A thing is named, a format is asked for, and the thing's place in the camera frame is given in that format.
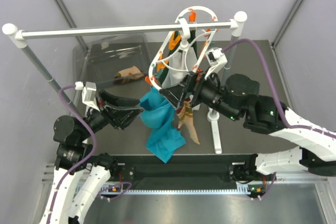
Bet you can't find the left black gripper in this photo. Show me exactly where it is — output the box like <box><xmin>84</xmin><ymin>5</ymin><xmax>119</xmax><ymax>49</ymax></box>
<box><xmin>78</xmin><ymin>88</ymin><xmax>145</xmax><ymax>141</ymax></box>

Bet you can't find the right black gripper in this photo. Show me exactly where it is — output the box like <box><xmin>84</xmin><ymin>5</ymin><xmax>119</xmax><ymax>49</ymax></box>
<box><xmin>160</xmin><ymin>66</ymin><xmax>240</xmax><ymax>122</ymax></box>

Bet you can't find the striped sock red cuff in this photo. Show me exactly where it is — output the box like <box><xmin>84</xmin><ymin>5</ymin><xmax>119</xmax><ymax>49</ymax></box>
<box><xmin>176</xmin><ymin>98</ymin><xmax>201</xmax><ymax>145</ymax></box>

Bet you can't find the blue cloth garment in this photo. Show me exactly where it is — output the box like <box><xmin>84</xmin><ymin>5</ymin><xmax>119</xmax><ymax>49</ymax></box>
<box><xmin>140</xmin><ymin>87</ymin><xmax>186</xmax><ymax>164</ymax></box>

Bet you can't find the white oval clip hanger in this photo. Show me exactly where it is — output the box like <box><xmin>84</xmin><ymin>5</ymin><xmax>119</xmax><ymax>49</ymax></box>
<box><xmin>145</xmin><ymin>6</ymin><xmax>218</xmax><ymax>90</ymax></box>

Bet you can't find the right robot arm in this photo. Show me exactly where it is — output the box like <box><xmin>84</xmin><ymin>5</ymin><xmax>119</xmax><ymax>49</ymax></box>
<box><xmin>159</xmin><ymin>71</ymin><xmax>335</xmax><ymax>182</ymax></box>

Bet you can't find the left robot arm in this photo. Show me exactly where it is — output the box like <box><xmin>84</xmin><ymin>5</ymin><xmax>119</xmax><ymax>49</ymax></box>
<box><xmin>40</xmin><ymin>89</ymin><xmax>143</xmax><ymax>223</ymax></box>

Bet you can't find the white and green shirt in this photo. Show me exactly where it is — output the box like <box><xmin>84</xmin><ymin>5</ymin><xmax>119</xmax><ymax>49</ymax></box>
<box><xmin>156</xmin><ymin>30</ymin><xmax>199</xmax><ymax>88</ymax></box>

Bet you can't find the striped beige sock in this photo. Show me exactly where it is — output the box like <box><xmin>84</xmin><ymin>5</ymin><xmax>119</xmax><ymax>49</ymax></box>
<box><xmin>113</xmin><ymin>66</ymin><xmax>145</xmax><ymax>85</ymax></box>

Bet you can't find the clear plastic bin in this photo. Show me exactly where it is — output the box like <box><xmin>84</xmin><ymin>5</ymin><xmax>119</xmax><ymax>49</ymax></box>
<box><xmin>73</xmin><ymin>33</ymin><xmax>151</xmax><ymax>99</ymax></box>

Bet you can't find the white clothes drying rack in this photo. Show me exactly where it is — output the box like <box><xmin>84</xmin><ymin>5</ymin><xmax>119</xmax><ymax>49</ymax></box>
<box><xmin>2</xmin><ymin>10</ymin><xmax>248</xmax><ymax>154</ymax></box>

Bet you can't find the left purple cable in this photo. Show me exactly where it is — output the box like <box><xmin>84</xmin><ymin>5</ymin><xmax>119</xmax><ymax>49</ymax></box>
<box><xmin>43</xmin><ymin>85</ymin><xmax>132</xmax><ymax>219</ymax></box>

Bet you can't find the purple cable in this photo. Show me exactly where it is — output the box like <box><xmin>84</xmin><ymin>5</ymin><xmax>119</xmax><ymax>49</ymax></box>
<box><xmin>222</xmin><ymin>38</ymin><xmax>336</xmax><ymax>140</ymax></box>
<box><xmin>43</xmin><ymin>85</ymin><xmax>132</xmax><ymax>219</ymax></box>

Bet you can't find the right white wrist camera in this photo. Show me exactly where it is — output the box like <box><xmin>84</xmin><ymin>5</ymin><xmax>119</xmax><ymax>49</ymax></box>
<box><xmin>205</xmin><ymin>47</ymin><xmax>228</xmax><ymax>79</ymax></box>

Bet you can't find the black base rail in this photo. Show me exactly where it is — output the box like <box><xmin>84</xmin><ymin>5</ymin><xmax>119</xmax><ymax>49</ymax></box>
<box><xmin>110</xmin><ymin>154</ymin><xmax>266</xmax><ymax>191</ymax></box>

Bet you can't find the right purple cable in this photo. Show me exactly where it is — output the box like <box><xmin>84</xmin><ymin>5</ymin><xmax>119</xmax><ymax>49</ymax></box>
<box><xmin>222</xmin><ymin>38</ymin><xmax>336</xmax><ymax>140</ymax></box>

